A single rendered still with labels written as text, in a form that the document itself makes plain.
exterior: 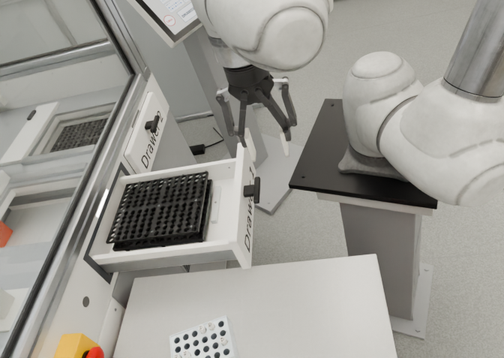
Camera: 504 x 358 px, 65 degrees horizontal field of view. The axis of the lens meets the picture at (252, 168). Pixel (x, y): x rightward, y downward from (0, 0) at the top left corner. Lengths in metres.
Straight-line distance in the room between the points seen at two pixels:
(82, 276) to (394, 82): 0.75
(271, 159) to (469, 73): 1.57
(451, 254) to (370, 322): 1.02
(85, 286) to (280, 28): 0.69
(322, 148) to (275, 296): 0.43
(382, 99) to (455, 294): 1.04
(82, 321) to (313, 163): 0.66
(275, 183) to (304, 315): 1.29
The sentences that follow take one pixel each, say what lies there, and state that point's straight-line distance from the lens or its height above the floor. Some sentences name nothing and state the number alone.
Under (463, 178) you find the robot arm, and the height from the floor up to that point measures 0.98.
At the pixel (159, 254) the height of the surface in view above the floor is 0.89.
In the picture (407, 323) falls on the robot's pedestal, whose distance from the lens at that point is 1.65.
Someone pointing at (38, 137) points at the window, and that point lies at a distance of 0.89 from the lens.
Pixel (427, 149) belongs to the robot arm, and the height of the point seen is 1.00.
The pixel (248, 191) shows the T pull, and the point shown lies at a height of 0.91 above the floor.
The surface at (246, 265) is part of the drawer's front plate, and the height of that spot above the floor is 0.84.
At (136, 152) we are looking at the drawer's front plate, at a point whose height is 0.91.
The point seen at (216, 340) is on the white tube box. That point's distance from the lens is 0.85.
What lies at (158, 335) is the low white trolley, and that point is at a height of 0.76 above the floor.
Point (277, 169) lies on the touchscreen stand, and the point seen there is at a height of 0.04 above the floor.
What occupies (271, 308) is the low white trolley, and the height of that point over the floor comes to 0.76.
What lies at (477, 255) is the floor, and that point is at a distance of 1.83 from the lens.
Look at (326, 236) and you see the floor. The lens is 1.86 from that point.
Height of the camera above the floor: 1.54
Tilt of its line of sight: 43 degrees down
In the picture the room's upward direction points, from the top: 21 degrees counter-clockwise
